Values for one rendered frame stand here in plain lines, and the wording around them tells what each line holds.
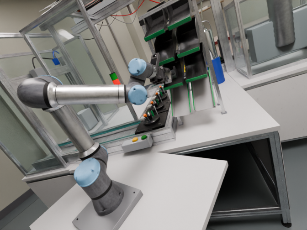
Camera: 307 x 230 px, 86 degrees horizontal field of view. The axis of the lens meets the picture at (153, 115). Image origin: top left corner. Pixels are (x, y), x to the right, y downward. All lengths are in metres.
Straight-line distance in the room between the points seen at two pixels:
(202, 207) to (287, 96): 1.41
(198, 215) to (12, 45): 3.92
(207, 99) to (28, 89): 0.94
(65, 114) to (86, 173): 0.28
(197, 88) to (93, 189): 0.86
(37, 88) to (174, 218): 0.69
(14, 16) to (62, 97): 3.70
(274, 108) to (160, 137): 1.18
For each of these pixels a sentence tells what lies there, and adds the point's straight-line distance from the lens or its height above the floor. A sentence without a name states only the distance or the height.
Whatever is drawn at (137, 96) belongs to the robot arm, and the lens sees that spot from 0.63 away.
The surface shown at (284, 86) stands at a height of 0.74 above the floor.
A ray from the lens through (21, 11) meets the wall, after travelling 4.40.
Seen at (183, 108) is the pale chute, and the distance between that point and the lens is 1.14.
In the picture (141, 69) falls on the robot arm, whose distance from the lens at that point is 0.74.
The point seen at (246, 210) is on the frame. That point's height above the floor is 0.18.
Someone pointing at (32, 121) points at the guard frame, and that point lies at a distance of 1.55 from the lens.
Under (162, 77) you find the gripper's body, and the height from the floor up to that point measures 1.30.
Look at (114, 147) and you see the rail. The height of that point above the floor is 0.92.
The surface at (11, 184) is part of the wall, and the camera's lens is 3.92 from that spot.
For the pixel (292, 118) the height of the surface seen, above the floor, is 0.39.
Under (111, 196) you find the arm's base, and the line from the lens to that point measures 0.85.
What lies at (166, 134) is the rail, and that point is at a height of 0.92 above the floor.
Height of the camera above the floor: 1.45
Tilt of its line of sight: 20 degrees down
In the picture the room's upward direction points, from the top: 24 degrees counter-clockwise
